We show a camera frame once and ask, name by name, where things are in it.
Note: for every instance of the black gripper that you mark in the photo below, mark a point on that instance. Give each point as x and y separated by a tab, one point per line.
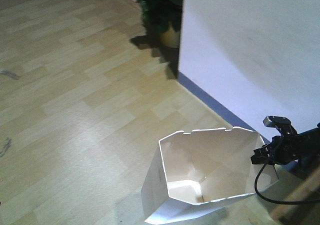
279	151

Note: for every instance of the green potted plant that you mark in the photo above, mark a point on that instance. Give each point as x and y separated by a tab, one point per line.
165	17

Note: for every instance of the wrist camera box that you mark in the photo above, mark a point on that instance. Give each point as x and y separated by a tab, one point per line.
271	121

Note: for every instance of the white plastic trash bin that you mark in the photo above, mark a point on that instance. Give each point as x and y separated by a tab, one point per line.
196	173

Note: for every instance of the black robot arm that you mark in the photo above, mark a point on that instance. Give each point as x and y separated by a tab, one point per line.
307	143

